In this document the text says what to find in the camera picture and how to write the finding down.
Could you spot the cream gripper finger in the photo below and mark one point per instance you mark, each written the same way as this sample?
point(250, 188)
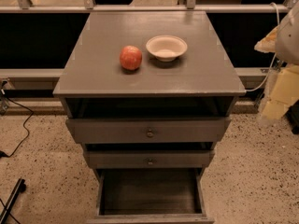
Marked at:
point(282, 93)
point(268, 43)

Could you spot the red apple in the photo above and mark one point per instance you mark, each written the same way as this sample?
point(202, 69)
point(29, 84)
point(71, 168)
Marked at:
point(130, 58)

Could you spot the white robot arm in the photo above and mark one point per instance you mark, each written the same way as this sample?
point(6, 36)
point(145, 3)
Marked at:
point(283, 41)

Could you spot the grey top drawer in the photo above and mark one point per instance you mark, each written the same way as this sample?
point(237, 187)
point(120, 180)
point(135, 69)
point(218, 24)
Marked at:
point(121, 131)

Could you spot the grey wooden drawer cabinet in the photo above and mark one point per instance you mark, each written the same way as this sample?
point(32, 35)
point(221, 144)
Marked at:
point(148, 95)

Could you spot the grey open bottom drawer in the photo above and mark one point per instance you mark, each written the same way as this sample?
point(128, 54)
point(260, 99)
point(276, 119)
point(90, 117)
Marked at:
point(150, 196)

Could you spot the grey middle drawer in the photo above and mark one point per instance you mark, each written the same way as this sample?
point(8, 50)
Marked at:
point(148, 159)

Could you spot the white paper bowl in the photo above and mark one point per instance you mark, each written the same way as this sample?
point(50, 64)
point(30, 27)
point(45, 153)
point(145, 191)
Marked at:
point(166, 48)

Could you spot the black bar on floor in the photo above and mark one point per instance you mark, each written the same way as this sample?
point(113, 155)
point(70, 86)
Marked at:
point(20, 187)

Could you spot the metal railing frame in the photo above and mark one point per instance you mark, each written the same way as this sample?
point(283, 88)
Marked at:
point(149, 7)

